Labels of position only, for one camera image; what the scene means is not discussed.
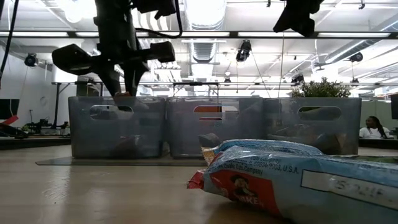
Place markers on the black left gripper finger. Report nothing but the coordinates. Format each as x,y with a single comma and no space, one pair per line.
112,77
132,74

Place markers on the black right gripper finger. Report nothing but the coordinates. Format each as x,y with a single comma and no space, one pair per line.
309,21
287,18

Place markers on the blue granola bar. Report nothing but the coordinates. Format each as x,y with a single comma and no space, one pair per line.
280,186
264,144

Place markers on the black background robot arm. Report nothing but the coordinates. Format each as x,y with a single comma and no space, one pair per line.
40,127

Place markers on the black ceiling spotlight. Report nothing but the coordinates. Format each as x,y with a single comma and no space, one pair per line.
243,53
298,79
356,57
31,60

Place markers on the grey translucent plastic bin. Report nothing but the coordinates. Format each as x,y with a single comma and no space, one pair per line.
186,124
280,109
93,133

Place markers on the green artificial potted plant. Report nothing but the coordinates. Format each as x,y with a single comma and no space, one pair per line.
320,88

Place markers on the black overhead light bar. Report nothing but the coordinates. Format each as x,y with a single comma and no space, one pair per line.
217,34

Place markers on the red background box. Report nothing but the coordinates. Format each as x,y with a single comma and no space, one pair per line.
206,109

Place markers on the black monitor screen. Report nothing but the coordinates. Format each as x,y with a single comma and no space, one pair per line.
395,105
9,109

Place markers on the red white striped object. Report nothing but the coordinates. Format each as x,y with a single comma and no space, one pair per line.
7,120

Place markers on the black background equipment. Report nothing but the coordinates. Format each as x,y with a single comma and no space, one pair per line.
11,131

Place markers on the person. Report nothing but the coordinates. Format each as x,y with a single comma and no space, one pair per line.
373,132

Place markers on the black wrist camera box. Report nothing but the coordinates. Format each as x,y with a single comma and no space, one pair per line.
155,7

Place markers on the long silver air duct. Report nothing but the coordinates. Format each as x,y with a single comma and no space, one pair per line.
357,46

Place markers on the round silver air duct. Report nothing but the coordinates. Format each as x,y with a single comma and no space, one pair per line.
203,18

